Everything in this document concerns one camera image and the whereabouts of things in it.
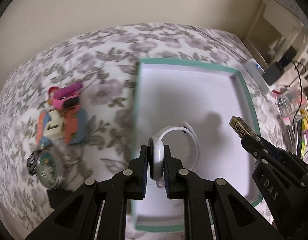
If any gold black patterned lighter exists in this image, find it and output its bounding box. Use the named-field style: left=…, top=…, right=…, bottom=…
left=229, top=116, right=262, bottom=144

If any black charger cube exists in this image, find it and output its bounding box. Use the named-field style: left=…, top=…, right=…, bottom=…
left=47, top=189, right=73, bottom=209

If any round tin with pearls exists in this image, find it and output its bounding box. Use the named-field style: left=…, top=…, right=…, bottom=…
left=36, top=150, right=65, bottom=190

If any black toy car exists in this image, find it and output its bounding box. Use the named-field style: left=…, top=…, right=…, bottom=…
left=27, top=150, right=41, bottom=176

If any white smart watch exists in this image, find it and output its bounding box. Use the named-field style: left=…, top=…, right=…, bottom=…
left=147, top=121, right=200, bottom=190

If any orange blue case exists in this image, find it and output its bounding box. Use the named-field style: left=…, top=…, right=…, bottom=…
left=36, top=112, right=50, bottom=148
left=65, top=106, right=87, bottom=144

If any cream hair claw clip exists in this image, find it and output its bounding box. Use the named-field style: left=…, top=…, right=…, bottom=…
left=43, top=110, right=65, bottom=140

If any pink kids watch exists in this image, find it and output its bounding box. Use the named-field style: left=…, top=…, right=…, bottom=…
left=54, top=82, right=83, bottom=110

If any pink pup toy figure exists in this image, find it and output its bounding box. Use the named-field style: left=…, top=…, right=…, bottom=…
left=47, top=86, right=60, bottom=110

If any teal white tray box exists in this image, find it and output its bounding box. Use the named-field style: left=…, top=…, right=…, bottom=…
left=129, top=57, right=263, bottom=233

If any white power strip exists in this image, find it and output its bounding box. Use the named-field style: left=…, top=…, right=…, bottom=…
left=243, top=59, right=271, bottom=95

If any black power adapter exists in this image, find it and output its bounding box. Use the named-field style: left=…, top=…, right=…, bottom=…
left=262, top=62, right=285, bottom=86

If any white shelf furniture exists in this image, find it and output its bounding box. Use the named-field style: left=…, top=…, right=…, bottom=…
left=243, top=0, right=308, bottom=87

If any floral white blanket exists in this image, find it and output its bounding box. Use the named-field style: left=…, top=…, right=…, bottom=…
left=0, top=23, right=287, bottom=239

